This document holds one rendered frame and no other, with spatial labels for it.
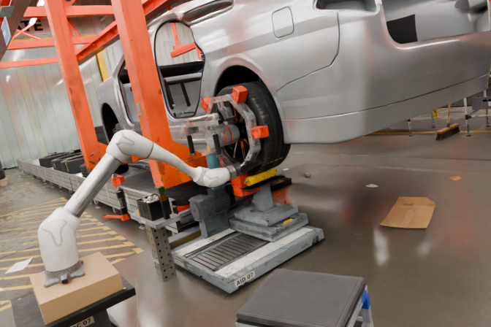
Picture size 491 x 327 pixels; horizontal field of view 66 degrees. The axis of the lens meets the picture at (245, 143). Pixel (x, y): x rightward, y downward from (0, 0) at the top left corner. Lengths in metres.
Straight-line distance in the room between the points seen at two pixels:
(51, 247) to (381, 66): 1.85
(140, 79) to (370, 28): 1.60
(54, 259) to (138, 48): 1.53
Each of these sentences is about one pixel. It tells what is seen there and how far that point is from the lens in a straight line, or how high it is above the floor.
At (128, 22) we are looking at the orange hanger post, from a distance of 2.90.
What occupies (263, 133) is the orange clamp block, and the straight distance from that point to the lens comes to 2.37.
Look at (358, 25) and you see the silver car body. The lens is 2.08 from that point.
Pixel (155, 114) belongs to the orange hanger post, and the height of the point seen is 1.08.
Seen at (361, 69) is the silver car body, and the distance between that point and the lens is 2.07.
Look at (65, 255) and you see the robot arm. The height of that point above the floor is 0.53.
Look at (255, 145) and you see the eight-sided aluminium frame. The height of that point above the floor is 0.77.
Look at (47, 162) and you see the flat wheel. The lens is 9.26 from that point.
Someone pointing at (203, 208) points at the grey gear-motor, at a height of 0.34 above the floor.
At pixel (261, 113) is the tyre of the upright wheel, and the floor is 0.96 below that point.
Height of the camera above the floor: 1.14
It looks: 8 degrees down
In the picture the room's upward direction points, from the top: 11 degrees counter-clockwise
